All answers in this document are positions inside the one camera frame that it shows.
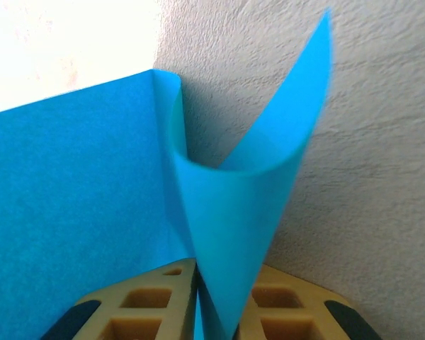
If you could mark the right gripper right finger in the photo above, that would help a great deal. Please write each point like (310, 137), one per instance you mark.
(304, 308)

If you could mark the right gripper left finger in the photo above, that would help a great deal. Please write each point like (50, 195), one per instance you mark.
(134, 308)

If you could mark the blue paper sheet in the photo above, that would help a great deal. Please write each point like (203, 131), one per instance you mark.
(92, 177)

